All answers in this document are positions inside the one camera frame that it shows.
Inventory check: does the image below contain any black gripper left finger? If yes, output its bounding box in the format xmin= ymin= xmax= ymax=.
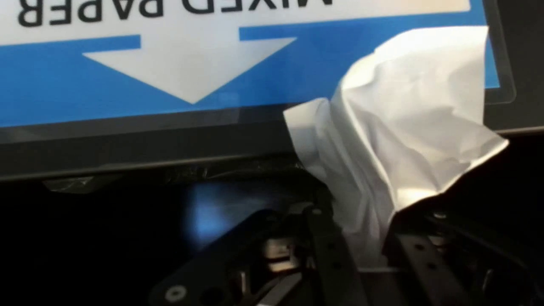
xmin=149 ymin=201 xmax=367 ymax=306

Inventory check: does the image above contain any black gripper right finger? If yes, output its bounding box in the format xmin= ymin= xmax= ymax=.
xmin=384 ymin=210 xmax=544 ymax=306

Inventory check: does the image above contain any medium white paper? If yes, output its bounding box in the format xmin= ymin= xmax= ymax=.
xmin=282 ymin=24 xmax=509 ymax=269

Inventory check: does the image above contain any black recycling bin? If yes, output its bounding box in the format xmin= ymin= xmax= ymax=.
xmin=0 ymin=0 xmax=544 ymax=184

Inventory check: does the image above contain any black bin liner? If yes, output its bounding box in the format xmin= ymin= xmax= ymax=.
xmin=0 ymin=160 xmax=319 ymax=306

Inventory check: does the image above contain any blue mixed paper label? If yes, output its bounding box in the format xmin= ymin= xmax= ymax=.
xmin=0 ymin=0 xmax=501 ymax=130

